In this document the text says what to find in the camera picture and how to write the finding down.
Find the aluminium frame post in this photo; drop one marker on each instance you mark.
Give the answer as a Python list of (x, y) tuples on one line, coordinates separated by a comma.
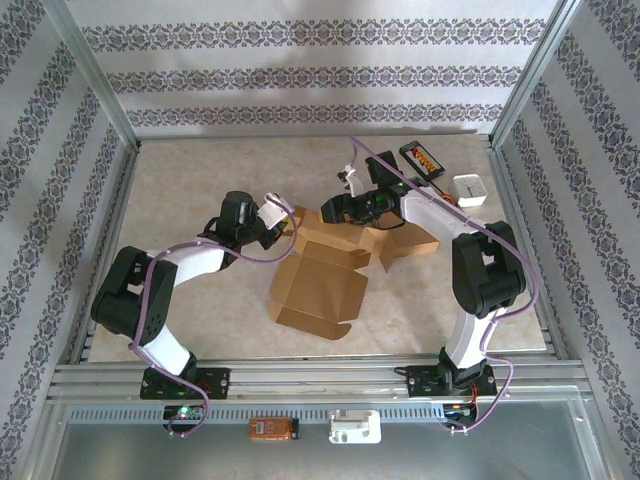
[(535, 65), (95, 75)]

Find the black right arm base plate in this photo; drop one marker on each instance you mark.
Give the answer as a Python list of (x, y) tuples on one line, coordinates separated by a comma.
[(422, 382)]

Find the small controller circuit board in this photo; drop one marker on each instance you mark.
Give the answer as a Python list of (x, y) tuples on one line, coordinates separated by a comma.
[(184, 412), (459, 410)]

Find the grey metal base panel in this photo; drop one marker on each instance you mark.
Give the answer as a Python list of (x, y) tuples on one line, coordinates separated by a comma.
[(450, 455)]

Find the aluminium side rail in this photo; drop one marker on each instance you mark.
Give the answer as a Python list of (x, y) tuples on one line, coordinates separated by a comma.
[(112, 225), (510, 200)]

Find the orange flat device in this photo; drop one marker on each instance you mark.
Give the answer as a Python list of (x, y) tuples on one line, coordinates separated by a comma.
[(272, 430)]

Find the white plastic bracket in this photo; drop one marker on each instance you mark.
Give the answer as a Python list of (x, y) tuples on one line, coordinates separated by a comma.
[(355, 426)]

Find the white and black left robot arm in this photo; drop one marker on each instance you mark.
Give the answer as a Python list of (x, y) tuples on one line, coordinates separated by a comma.
[(200, 260)]

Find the aluminium mounting rail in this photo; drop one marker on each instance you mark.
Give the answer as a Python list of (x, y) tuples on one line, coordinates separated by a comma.
[(320, 375)]

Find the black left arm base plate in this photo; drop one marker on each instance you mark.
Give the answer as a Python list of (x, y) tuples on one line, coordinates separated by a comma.
[(217, 382)]

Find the white square clock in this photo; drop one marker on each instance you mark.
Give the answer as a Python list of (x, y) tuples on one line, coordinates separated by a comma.
[(469, 191)]

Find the black tray with orange beads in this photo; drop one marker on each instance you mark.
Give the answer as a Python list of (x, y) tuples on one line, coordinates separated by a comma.
[(427, 161)]

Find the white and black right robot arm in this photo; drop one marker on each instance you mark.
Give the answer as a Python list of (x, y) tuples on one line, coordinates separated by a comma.
[(430, 215)]

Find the black orange tape measure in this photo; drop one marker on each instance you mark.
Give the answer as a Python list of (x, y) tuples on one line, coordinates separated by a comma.
[(446, 198)]

